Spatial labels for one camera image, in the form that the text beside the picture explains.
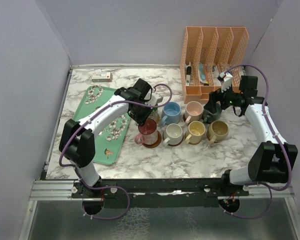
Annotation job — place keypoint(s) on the small white red box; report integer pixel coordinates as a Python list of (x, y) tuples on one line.
[(101, 77)]

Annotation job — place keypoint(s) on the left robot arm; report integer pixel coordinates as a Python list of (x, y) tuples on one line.
[(77, 143)]

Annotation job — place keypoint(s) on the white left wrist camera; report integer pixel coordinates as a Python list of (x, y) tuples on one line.
[(153, 99)]

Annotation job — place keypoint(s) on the yellow mug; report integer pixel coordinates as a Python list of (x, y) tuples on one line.
[(194, 133)]

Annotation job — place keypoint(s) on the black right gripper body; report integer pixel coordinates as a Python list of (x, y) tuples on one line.
[(228, 98)]

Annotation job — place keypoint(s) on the grey mug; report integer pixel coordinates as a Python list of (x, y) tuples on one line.
[(209, 117)]

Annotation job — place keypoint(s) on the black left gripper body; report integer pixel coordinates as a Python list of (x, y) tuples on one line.
[(140, 114)]

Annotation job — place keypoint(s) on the white printed packet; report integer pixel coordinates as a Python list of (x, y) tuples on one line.
[(215, 74)]

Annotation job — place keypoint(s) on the peach plastic file organizer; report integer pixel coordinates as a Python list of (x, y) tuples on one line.
[(223, 47)]

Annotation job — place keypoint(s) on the pink mug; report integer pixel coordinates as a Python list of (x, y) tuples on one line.
[(193, 112)]

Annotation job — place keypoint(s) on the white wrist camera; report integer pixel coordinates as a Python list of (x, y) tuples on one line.
[(225, 79), (153, 99)]

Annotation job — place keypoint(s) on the white blue packet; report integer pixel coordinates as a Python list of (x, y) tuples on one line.
[(202, 75)]

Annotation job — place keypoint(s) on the white cream mug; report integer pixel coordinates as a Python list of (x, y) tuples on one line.
[(173, 134)]

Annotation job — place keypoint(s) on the tan mug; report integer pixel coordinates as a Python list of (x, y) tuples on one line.
[(217, 131)]

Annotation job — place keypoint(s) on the blue mug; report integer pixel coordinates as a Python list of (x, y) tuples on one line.
[(171, 114)]

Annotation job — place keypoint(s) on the green floral mug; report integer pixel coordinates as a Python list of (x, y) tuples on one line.
[(154, 115)]

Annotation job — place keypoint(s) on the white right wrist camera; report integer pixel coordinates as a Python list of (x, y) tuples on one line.
[(225, 79)]

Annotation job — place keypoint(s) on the brown ringed wooden coaster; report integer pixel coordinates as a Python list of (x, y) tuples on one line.
[(156, 144)]

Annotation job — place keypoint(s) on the red floral mug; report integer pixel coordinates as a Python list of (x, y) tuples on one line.
[(148, 133)]

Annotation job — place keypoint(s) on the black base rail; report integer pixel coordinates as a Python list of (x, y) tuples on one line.
[(158, 192)]

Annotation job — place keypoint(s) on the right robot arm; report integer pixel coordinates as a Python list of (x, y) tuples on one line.
[(274, 158)]

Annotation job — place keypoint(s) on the green serving tray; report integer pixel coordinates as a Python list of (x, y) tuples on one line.
[(109, 141)]

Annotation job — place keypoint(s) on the black grey marker pen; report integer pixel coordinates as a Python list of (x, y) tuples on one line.
[(188, 72)]

